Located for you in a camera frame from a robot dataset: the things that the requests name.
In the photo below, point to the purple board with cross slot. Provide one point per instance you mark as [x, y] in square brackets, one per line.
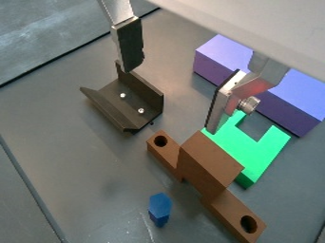
[286, 95]

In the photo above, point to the blue hexagonal peg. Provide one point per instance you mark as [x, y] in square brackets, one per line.
[160, 209]

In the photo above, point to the brown stepped block with holes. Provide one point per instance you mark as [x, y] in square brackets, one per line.
[201, 163]

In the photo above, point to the black angle bracket fixture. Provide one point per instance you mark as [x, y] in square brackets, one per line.
[129, 101]

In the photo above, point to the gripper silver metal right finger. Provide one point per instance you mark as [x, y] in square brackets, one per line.
[237, 93]

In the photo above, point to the green U-shaped block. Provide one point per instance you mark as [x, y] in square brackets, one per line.
[255, 154]

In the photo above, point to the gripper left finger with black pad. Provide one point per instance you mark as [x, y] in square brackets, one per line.
[126, 29]

